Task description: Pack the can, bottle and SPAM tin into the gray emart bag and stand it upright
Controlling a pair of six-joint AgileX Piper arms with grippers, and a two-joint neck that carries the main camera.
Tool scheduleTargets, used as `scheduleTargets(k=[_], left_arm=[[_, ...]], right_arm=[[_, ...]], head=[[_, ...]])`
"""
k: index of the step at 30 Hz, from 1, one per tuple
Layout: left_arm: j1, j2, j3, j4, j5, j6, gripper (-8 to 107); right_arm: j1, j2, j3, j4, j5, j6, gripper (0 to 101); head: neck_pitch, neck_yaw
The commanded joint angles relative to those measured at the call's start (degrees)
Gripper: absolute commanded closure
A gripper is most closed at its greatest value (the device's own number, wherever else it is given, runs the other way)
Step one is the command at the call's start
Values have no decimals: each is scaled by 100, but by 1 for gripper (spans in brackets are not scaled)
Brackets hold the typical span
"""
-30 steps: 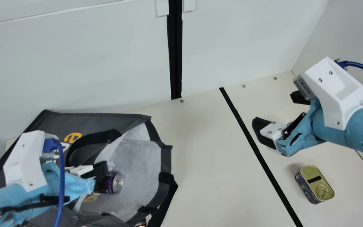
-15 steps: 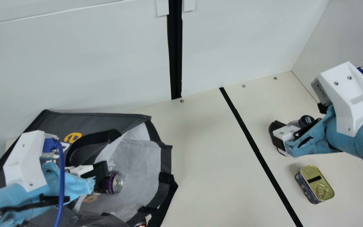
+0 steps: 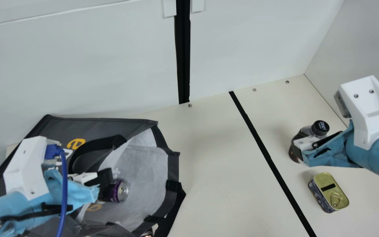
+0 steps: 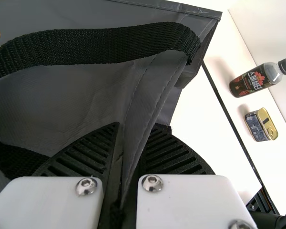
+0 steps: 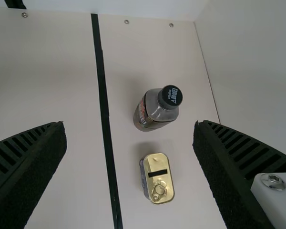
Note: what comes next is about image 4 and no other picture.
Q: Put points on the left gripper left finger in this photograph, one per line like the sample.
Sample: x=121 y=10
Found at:
x=62 y=198

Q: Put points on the dark coffee bottle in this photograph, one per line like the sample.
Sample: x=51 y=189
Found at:
x=252 y=82

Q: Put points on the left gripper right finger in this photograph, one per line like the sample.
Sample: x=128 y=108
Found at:
x=181 y=195

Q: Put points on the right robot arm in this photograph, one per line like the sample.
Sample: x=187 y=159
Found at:
x=283 y=223

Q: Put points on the rectangular gold tin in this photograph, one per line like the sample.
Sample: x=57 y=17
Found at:
x=262 y=124

